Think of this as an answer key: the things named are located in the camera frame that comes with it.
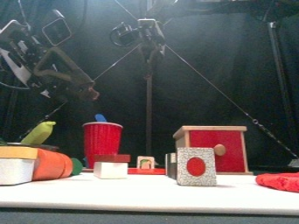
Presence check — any yellow-green toy vegetable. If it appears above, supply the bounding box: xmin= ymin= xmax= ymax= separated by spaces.
xmin=21 ymin=121 xmax=58 ymax=146

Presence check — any small white picture block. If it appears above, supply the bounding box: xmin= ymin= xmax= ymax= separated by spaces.
xmin=137 ymin=156 xmax=157 ymax=170

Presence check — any camera tripod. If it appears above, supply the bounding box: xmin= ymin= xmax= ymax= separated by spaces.
xmin=114 ymin=0 xmax=299 ymax=160

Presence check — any white rectangular mat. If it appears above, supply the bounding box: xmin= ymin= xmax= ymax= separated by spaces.
xmin=0 ymin=171 xmax=299 ymax=217

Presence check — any black overhead camera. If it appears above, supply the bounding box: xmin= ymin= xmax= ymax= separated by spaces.
xmin=110 ymin=21 xmax=142 ymax=47

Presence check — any patterned block with red circle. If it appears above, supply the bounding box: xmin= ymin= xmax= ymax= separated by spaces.
xmin=175 ymin=147 xmax=219 ymax=187

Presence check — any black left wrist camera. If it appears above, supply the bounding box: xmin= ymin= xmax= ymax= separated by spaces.
xmin=41 ymin=9 xmax=74 ymax=46

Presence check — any black vertical frame pole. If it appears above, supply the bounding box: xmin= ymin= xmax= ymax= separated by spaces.
xmin=145 ymin=49 xmax=155 ymax=157

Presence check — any red plastic cup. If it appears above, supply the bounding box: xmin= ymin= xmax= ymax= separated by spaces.
xmin=82 ymin=122 xmax=125 ymax=170

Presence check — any white block with red top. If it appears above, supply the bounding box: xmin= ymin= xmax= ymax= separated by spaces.
xmin=93 ymin=154 xmax=133 ymax=179

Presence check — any black metal frame post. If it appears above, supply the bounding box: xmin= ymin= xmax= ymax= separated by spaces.
xmin=268 ymin=21 xmax=299 ymax=169

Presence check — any thin diagonal brace wire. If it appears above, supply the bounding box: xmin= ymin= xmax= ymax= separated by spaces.
xmin=17 ymin=45 xmax=141 ymax=143

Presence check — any white block with yellow top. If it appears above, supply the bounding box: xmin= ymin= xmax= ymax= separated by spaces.
xmin=0 ymin=145 xmax=41 ymax=186

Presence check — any wooden box with red panel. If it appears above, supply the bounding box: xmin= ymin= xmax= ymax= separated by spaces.
xmin=173 ymin=125 xmax=250 ymax=176

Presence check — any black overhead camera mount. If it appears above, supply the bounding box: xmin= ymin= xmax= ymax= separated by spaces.
xmin=137 ymin=17 xmax=167 ymax=64

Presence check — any orange toy carrot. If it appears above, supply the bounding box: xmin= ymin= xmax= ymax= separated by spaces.
xmin=33 ymin=148 xmax=85 ymax=182

